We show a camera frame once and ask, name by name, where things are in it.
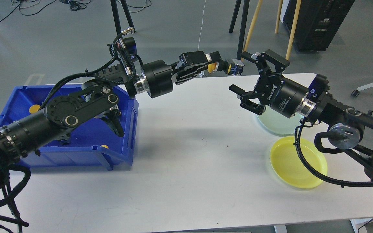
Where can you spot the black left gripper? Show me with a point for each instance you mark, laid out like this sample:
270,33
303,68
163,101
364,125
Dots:
155,77

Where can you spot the blue plastic bin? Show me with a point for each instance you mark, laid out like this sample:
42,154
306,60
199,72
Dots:
84,148

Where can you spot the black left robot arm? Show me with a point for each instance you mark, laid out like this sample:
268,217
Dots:
80,97

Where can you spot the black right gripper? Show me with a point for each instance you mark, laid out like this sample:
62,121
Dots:
272,89

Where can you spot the yellow plate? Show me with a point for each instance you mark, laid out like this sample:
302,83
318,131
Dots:
289,168

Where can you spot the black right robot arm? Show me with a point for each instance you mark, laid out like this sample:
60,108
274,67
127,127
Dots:
350,130

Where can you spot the yellow push button back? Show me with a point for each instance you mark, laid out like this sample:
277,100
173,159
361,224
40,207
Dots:
34,108

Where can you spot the light green plate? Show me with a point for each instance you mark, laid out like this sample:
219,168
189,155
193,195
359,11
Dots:
277,124

